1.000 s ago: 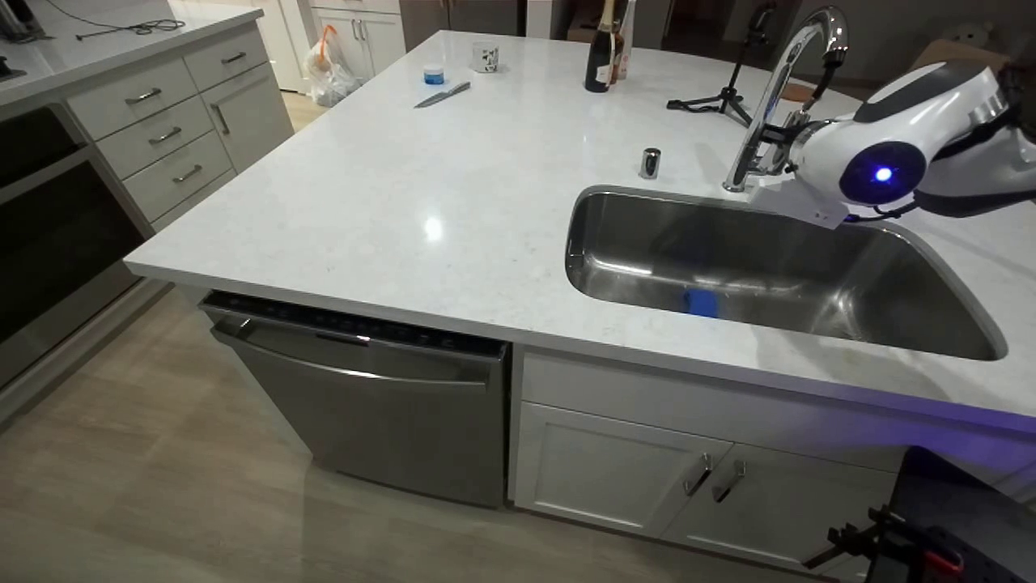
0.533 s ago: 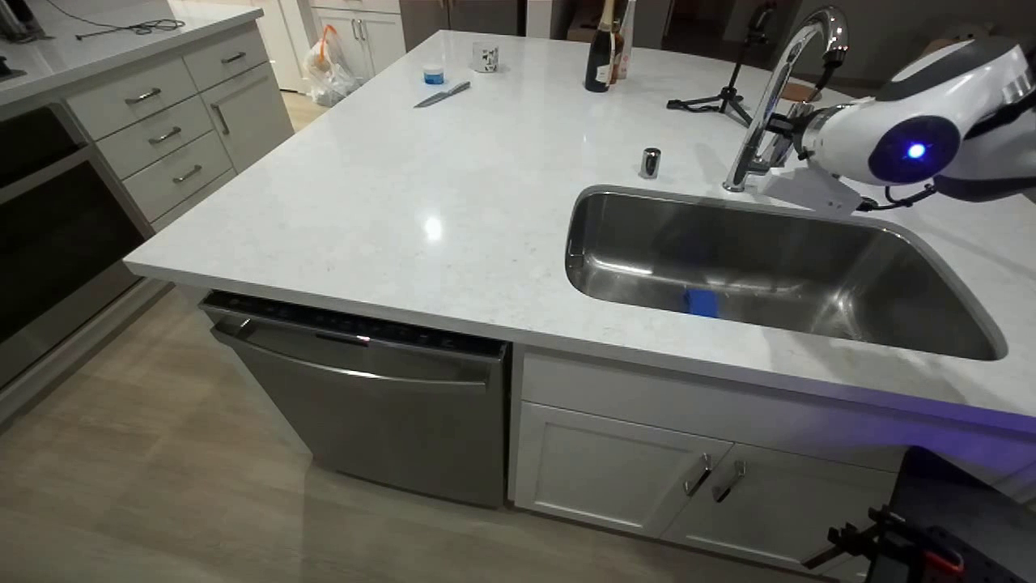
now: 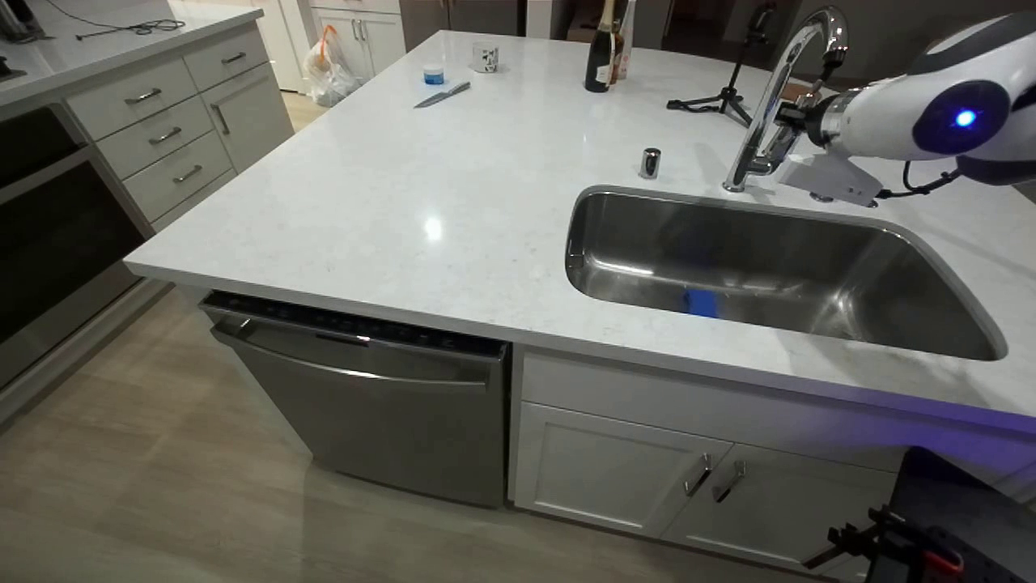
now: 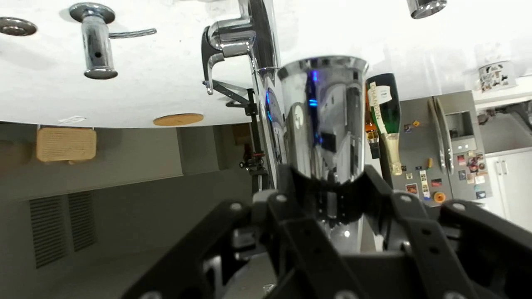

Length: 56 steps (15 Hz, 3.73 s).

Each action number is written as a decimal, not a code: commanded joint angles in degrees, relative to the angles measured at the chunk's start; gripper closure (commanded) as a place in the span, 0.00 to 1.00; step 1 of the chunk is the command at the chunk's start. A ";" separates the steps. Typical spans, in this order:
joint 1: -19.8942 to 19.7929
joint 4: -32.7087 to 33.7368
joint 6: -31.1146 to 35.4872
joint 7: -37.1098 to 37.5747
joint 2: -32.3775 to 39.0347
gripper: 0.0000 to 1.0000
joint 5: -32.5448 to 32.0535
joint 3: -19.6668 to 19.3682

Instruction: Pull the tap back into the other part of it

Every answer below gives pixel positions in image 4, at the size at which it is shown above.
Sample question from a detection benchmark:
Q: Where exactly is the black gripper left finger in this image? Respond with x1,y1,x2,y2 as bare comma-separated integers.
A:
121,165,362,299

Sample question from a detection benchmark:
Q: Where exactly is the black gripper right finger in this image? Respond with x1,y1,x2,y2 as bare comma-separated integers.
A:
362,165,532,299

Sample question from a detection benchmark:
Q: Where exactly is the shiny steel cup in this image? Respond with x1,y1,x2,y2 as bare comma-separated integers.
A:
276,55,371,188

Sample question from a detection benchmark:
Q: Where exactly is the white background cabinet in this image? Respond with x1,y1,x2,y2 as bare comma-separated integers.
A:
487,146,532,229

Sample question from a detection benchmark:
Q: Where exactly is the stainless steel fridge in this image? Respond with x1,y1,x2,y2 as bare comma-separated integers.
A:
397,90,494,208

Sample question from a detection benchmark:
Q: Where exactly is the black tripod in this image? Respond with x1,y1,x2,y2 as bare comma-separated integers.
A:
208,80,273,193

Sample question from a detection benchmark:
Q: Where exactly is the dark glass bottle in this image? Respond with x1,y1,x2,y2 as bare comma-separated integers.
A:
364,72,402,160

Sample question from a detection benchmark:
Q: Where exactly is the round wooden disc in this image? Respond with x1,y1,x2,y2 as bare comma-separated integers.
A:
151,112,206,128

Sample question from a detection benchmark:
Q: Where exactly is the chrome gooseneck faucet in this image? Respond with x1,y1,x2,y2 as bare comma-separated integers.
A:
199,0,289,193

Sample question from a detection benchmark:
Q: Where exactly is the dark round hole cap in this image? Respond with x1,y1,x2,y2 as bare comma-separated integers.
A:
0,15,40,38

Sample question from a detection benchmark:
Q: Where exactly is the wall vent grille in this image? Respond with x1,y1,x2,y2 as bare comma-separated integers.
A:
26,193,98,271

